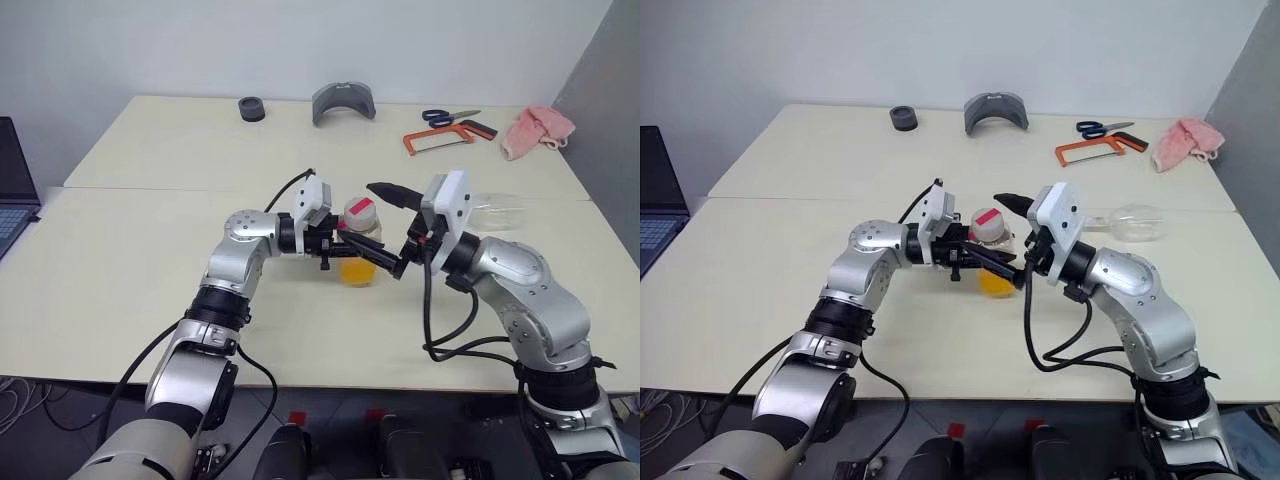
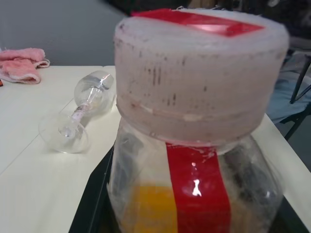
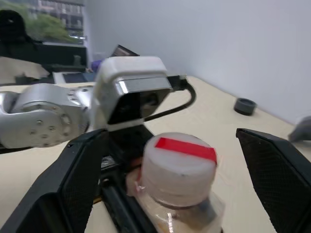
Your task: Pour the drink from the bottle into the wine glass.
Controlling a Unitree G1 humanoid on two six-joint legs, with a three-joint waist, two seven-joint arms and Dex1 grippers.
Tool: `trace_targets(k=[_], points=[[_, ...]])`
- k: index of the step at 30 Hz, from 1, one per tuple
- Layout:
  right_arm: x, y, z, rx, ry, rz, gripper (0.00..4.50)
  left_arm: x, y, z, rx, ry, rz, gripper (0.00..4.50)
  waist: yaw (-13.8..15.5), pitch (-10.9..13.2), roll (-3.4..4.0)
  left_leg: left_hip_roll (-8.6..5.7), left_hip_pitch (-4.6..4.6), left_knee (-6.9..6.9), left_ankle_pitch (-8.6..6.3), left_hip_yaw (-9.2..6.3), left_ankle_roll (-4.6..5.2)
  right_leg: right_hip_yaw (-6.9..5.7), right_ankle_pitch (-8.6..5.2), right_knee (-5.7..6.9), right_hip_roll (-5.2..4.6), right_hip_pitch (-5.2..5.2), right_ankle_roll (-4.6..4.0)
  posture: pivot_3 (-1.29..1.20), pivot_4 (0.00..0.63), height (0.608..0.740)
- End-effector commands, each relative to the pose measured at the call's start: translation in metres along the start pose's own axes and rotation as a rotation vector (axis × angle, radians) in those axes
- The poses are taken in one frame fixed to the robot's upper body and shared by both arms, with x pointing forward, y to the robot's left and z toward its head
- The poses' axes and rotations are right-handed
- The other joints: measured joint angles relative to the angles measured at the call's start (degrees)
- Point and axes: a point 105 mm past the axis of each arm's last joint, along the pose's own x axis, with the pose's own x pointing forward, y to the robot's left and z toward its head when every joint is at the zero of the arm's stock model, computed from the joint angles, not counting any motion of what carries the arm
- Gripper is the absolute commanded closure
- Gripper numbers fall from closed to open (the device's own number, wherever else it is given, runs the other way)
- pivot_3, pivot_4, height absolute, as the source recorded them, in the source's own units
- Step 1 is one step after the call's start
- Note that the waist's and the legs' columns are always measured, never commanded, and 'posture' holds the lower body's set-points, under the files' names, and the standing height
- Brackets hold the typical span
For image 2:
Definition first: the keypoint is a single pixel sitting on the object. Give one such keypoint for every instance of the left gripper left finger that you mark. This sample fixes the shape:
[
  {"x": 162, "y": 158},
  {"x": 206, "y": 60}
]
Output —
[{"x": 94, "y": 206}]

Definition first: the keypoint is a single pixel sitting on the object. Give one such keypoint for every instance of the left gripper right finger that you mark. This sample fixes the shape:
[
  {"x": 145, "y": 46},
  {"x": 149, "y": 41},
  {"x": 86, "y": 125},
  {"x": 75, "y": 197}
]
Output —
[{"x": 300, "y": 223}]

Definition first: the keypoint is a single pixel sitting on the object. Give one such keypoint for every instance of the clear wine glass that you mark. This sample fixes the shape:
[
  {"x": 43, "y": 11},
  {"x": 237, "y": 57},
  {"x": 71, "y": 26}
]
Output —
[{"x": 90, "y": 94}]

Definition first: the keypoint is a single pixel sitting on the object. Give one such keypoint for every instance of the clear plastic bottle red tape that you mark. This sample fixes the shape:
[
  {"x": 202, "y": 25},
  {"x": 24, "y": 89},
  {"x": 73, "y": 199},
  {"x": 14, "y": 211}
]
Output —
[{"x": 199, "y": 80}]

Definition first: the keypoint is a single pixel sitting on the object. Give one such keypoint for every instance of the blue cloth item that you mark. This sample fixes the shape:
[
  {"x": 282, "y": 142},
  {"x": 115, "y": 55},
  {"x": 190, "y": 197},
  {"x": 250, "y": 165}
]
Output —
[{"x": 286, "y": 99}]

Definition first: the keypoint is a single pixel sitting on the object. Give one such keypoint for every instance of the pink towel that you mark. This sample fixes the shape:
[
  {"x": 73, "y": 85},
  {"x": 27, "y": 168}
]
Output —
[{"x": 22, "y": 65}]

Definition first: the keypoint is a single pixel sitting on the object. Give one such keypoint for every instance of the black chair frame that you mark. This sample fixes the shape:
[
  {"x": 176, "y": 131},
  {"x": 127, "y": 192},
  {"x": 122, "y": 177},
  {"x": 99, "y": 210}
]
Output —
[{"x": 300, "y": 80}]

